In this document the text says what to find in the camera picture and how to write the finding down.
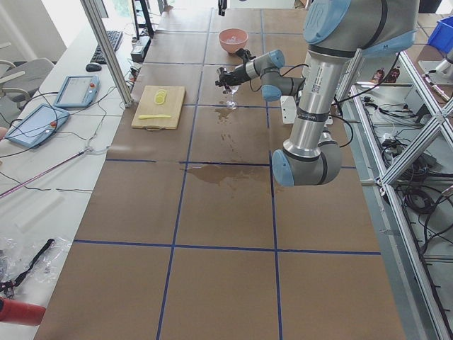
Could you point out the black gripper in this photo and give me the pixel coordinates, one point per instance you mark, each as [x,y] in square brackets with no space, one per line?
[238,72]

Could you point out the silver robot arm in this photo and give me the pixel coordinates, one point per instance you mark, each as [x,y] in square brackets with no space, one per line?
[334,31]

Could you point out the clear wine glass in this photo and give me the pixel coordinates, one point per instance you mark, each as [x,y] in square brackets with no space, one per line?
[231,104]

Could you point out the pink bowl of ice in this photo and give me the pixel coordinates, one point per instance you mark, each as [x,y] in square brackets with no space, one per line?
[233,39]

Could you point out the yellow lemon slice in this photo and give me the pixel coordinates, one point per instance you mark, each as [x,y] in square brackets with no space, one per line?
[160,97]

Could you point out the bamboo cutting board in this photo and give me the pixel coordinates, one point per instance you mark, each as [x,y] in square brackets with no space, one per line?
[174,101]

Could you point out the yellow plastic knife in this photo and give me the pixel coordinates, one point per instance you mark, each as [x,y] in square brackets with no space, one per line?
[158,116]

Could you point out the black computer mouse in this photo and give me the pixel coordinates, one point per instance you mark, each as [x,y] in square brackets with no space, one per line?
[93,67]

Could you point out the blue teach pendant far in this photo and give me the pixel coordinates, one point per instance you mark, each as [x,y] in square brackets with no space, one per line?
[77,92]

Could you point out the blue teach pendant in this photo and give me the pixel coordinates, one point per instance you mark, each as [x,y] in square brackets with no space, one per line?
[77,92]
[38,126]

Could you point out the blue teach pendant near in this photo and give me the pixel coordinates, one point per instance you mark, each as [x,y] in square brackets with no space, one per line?
[38,126]

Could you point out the red fire extinguisher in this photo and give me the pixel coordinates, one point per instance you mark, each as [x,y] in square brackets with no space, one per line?
[16,312]

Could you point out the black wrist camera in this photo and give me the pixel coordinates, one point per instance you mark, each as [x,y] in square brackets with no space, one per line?
[245,54]

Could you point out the aluminium frame post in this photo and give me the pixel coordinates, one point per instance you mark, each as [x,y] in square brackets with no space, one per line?
[94,18]

